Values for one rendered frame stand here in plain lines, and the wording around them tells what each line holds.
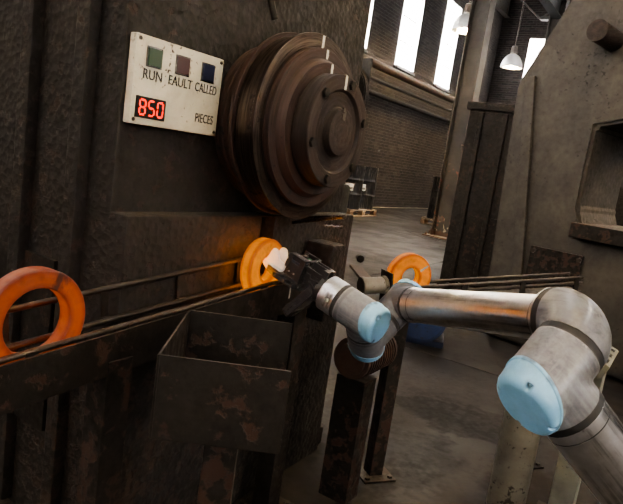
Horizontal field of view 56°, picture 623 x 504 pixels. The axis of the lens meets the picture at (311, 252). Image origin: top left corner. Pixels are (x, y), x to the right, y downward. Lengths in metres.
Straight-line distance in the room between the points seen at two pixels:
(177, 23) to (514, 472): 1.63
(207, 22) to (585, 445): 1.15
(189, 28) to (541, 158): 3.04
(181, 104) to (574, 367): 0.95
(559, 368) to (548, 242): 3.08
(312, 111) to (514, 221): 2.91
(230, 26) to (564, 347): 1.04
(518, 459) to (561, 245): 2.18
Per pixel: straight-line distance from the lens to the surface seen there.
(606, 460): 1.09
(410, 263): 1.94
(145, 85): 1.31
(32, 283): 1.08
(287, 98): 1.41
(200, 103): 1.43
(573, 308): 1.07
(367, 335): 1.35
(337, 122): 1.48
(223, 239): 1.49
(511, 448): 2.06
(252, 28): 1.59
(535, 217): 4.10
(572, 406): 1.02
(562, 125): 4.09
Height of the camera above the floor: 1.04
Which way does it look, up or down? 9 degrees down
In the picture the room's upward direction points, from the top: 8 degrees clockwise
